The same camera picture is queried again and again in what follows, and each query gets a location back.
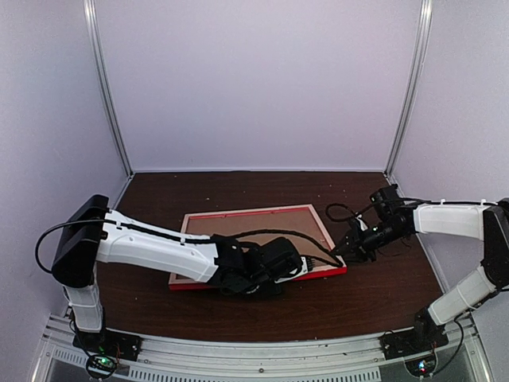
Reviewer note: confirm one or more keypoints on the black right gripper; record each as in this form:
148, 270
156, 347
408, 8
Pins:
356, 245

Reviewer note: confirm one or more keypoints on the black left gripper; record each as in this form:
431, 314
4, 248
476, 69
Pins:
278, 291

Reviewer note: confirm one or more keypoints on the brown backing board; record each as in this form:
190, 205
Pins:
254, 224

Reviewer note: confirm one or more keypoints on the red wooden picture frame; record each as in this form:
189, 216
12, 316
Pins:
322, 235

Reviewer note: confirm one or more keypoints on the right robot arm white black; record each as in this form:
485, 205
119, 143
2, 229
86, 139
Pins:
481, 221

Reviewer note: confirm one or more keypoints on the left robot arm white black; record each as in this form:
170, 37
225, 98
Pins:
95, 233

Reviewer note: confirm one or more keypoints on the right round led board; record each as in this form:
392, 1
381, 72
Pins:
421, 367

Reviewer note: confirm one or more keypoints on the round led board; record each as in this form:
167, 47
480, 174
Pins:
100, 366
421, 367

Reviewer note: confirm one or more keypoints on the left round led board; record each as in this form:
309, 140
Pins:
100, 366

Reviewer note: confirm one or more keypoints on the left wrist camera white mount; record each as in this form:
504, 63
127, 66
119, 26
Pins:
308, 264

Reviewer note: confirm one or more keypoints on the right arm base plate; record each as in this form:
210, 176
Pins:
406, 343

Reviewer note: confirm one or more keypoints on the aluminium front rail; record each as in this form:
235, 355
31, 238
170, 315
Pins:
359, 358

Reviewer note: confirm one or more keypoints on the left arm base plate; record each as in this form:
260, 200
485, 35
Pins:
114, 344

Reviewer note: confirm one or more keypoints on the left aluminium corner post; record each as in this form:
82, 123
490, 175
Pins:
90, 13

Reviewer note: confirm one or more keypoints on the aluminium corner post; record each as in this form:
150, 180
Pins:
420, 50
90, 13

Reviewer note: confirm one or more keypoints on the right aluminium corner post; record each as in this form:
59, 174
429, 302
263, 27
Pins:
420, 50

